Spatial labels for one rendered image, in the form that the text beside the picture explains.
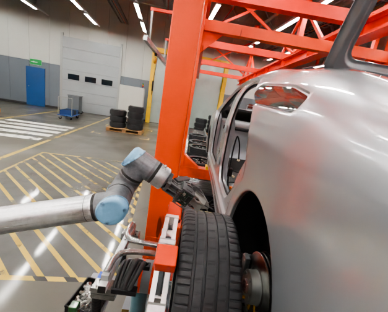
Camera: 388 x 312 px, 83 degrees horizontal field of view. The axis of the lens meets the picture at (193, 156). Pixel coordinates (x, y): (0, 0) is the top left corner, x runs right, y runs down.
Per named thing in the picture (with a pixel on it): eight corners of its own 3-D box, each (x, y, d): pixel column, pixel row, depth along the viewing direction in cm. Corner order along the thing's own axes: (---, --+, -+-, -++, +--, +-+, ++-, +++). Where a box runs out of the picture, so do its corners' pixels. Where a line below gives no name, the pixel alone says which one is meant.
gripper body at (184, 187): (184, 210, 83) (158, 193, 81) (185, 199, 91) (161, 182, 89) (196, 196, 81) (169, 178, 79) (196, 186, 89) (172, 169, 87)
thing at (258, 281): (267, 349, 91) (281, 275, 90) (249, 347, 91) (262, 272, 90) (247, 296, 123) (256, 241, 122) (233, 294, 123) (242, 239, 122)
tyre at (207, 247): (258, 307, 61) (228, 190, 123) (175, 296, 61) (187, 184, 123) (214, 426, 84) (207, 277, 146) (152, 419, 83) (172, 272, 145)
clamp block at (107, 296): (114, 301, 82) (115, 290, 81) (90, 298, 82) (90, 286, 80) (119, 290, 87) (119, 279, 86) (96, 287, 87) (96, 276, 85)
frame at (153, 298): (151, 394, 83) (171, 275, 70) (134, 392, 83) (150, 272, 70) (168, 280, 136) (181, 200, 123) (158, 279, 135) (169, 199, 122)
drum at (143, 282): (166, 304, 98) (170, 278, 94) (118, 298, 97) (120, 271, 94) (169, 279, 111) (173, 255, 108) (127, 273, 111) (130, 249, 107)
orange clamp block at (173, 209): (181, 220, 114) (183, 203, 118) (165, 217, 114) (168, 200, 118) (179, 223, 120) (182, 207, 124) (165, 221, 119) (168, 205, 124)
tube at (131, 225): (160, 252, 101) (163, 232, 98) (118, 246, 100) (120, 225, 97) (165, 230, 118) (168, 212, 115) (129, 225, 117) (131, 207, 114)
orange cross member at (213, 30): (380, 83, 310) (391, 51, 300) (200, 52, 301) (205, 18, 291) (373, 84, 321) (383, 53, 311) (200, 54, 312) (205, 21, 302)
